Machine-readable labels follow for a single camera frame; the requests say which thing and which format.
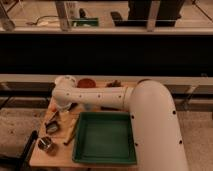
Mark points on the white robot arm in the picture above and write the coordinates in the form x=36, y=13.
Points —
x=156, y=129

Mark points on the small metal cup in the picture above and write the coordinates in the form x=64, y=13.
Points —
x=45, y=144

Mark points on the green plastic tray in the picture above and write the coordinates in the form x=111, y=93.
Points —
x=104, y=138

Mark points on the red bowl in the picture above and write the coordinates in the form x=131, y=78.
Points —
x=86, y=83

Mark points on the wooden table board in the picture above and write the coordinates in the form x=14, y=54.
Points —
x=60, y=156

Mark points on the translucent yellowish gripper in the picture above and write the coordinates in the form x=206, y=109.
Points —
x=64, y=117

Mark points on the blue plastic cup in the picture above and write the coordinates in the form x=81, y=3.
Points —
x=87, y=107

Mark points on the white lidded cup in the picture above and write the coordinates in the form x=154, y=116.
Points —
x=60, y=79

